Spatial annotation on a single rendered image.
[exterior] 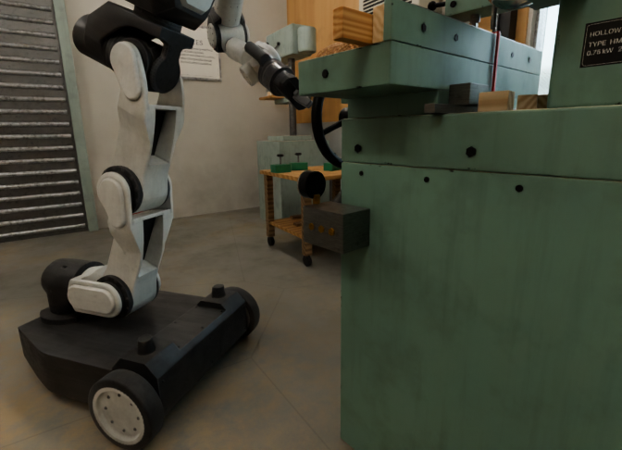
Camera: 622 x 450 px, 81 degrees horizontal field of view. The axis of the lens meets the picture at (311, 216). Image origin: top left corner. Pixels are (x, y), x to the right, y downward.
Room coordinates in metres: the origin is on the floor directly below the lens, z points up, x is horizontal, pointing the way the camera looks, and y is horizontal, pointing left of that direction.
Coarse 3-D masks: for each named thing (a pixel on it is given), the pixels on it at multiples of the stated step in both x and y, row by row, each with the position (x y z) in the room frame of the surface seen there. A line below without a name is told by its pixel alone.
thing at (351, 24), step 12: (336, 12) 0.56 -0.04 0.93; (348, 12) 0.55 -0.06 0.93; (360, 12) 0.57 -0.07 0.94; (336, 24) 0.56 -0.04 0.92; (348, 24) 0.56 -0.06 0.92; (360, 24) 0.57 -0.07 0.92; (372, 24) 0.59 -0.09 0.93; (336, 36) 0.56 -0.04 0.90; (348, 36) 0.56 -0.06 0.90; (360, 36) 0.57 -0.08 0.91; (372, 36) 0.59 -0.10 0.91
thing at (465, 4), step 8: (448, 0) 0.82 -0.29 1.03; (456, 0) 0.81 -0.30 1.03; (464, 0) 0.80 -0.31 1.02; (472, 0) 0.79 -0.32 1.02; (480, 0) 0.77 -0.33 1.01; (448, 8) 0.82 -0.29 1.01; (456, 8) 0.81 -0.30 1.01; (464, 8) 0.80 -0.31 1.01; (472, 8) 0.79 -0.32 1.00; (480, 8) 0.78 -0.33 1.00; (488, 8) 0.78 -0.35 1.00; (448, 16) 0.82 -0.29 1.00; (456, 16) 0.82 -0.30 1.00; (464, 16) 0.82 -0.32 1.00; (472, 16) 0.81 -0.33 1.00; (480, 16) 0.82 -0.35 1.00; (488, 16) 0.82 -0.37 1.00
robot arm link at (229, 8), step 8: (216, 0) 1.31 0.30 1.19; (224, 0) 1.28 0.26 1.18; (232, 0) 1.29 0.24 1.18; (240, 0) 1.30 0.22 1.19; (216, 8) 1.33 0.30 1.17; (224, 8) 1.30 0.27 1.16; (232, 8) 1.31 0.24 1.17; (240, 8) 1.33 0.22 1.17; (208, 16) 1.35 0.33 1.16; (216, 16) 1.33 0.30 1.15; (224, 16) 1.32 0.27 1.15; (232, 16) 1.33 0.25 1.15; (240, 16) 1.35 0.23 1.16; (208, 24) 1.36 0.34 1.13; (224, 24) 1.34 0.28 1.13; (232, 24) 1.35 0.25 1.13; (208, 32) 1.37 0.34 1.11; (216, 32) 1.33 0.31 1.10; (248, 32) 1.39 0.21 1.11; (208, 40) 1.38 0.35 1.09; (216, 40) 1.33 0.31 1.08; (248, 40) 1.39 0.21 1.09
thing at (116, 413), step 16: (96, 384) 0.79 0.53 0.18; (112, 384) 0.77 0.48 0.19; (128, 384) 0.76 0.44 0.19; (144, 384) 0.78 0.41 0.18; (96, 400) 0.79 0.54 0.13; (112, 400) 0.79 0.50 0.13; (128, 400) 0.77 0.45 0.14; (144, 400) 0.75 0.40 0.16; (160, 400) 0.78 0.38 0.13; (96, 416) 0.79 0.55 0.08; (112, 416) 0.79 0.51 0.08; (128, 416) 0.77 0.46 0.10; (144, 416) 0.74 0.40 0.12; (160, 416) 0.77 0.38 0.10; (112, 432) 0.78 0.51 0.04; (128, 432) 0.78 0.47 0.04; (144, 432) 0.74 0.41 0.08; (128, 448) 0.76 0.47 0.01
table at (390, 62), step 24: (360, 48) 0.61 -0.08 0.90; (384, 48) 0.57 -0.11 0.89; (408, 48) 0.59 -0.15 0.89; (312, 72) 0.69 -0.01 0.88; (336, 72) 0.64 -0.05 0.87; (360, 72) 0.60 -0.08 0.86; (384, 72) 0.57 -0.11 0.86; (408, 72) 0.59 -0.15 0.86; (432, 72) 0.64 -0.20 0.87; (456, 72) 0.69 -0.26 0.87; (480, 72) 0.75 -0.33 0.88; (504, 72) 0.82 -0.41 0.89; (336, 96) 0.75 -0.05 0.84; (360, 96) 0.76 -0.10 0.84
